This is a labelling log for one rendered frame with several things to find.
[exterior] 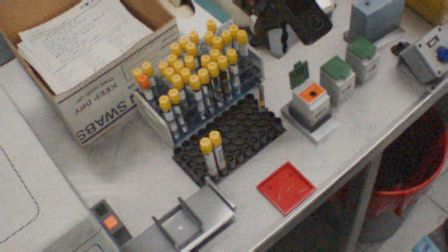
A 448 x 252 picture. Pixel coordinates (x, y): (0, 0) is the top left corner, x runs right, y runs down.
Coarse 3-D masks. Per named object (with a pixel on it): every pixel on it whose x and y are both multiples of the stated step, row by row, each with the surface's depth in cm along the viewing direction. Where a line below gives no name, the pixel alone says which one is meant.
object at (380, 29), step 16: (368, 0) 92; (384, 0) 91; (400, 0) 93; (352, 16) 94; (368, 16) 90; (384, 16) 93; (400, 16) 97; (352, 32) 97; (368, 32) 94; (384, 32) 97; (400, 32) 98
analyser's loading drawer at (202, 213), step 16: (208, 192) 81; (176, 208) 79; (192, 208) 80; (208, 208) 79; (224, 208) 79; (160, 224) 75; (176, 224) 78; (192, 224) 78; (208, 224) 78; (144, 240) 77; (160, 240) 77; (176, 240) 77; (192, 240) 76
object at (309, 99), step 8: (312, 80) 86; (296, 88) 85; (304, 88) 85; (312, 88) 85; (320, 88) 85; (296, 96) 85; (304, 96) 84; (312, 96) 85; (320, 96) 84; (328, 96) 85; (296, 104) 87; (304, 104) 84; (312, 104) 84; (320, 104) 84; (328, 104) 86; (304, 112) 86; (312, 112) 84; (320, 112) 86; (312, 120) 86
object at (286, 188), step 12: (288, 168) 86; (264, 180) 84; (276, 180) 85; (288, 180) 85; (300, 180) 84; (264, 192) 83; (276, 192) 84; (288, 192) 84; (300, 192) 83; (312, 192) 83; (276, 204) 82; (288, 204) 82
